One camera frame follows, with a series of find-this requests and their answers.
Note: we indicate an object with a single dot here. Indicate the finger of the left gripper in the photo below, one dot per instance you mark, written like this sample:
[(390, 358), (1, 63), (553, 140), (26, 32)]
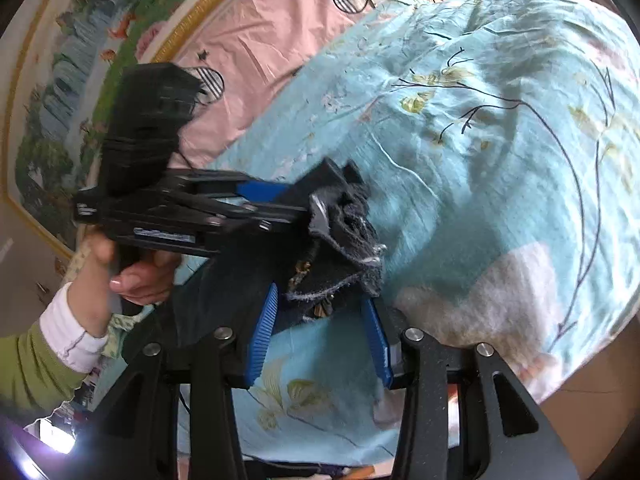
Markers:
[(327, 174), (249, 218)]

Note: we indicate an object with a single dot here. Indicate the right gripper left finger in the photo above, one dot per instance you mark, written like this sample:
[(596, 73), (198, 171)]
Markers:
[(257, 346)]

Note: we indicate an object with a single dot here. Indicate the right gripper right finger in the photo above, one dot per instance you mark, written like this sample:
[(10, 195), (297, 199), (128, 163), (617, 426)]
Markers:
[(383, 341)]

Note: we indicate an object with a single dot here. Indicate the black pants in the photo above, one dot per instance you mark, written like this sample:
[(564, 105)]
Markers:
[(336, 248)]

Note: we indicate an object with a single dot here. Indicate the person's left hand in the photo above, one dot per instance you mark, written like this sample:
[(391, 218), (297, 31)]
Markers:
[(147, 281)]

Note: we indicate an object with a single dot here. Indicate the light blue floral bedsheet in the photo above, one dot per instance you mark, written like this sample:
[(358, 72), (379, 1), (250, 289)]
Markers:
[(500, 141)]

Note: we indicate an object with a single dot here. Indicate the pink heart-pattern quilt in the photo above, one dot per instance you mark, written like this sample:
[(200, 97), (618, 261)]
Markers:
[(245, 55)]

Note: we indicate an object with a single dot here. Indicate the gold-framed landscape painting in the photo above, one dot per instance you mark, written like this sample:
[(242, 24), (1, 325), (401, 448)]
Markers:
[(62, 89)]

